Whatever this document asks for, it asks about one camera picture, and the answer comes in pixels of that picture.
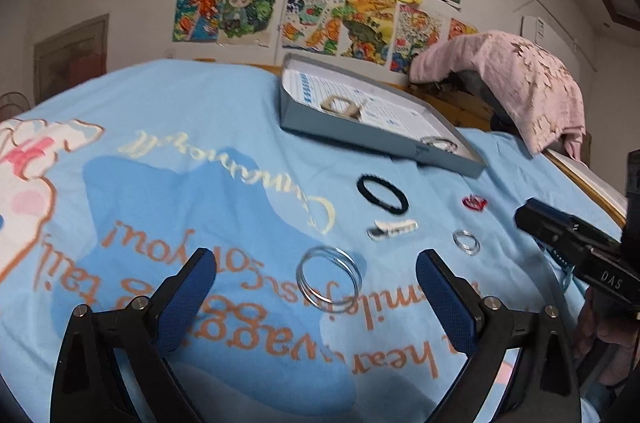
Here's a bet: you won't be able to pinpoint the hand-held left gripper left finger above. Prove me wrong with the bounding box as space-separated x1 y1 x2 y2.
50 247 218 423

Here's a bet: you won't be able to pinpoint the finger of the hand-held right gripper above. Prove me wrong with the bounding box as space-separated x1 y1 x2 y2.
525 198 623 254
515 208 591 274

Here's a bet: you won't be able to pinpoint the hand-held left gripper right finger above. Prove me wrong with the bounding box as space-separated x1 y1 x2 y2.
415 249 583 423

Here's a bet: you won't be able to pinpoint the light blue hair claw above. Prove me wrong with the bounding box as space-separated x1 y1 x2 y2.
540 240 573 291

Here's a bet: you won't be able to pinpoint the red string bracelet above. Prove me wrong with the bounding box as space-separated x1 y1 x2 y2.
460 194 488 214

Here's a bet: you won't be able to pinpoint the white hair clip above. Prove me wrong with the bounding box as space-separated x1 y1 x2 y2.
366 219 417 241

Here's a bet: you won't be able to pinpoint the silver bangles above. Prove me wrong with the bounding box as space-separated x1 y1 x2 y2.
295 245 362 314

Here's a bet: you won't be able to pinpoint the grey cardboard box lid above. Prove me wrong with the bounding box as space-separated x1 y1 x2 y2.
280 52 488 178

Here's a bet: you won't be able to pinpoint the person's right hand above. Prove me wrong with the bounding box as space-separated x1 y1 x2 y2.
572 288 640 389

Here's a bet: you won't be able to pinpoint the pink cloth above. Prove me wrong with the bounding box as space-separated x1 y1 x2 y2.
409 30 587 156

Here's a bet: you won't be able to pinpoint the dark grey bag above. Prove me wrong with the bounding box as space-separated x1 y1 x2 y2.
447 70 521 124

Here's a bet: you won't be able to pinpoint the light blue printed blanket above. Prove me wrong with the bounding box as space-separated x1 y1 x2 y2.
0 58 626 423

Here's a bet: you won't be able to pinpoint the beige hair clip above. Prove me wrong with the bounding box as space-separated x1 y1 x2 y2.
320 93 368 121

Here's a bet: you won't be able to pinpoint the round fan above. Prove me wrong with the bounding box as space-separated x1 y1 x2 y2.
0 92 31 119

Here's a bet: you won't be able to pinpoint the small silver ring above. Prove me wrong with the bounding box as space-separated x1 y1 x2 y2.
451 229 482 256

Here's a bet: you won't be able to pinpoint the silver bracelet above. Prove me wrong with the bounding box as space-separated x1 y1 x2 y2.
420 136 458 152

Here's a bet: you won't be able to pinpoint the white wall note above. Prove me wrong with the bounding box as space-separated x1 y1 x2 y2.
522 16 551 46

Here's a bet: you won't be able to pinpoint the brown wall cabinet door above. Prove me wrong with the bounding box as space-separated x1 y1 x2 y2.
32 14 110 91

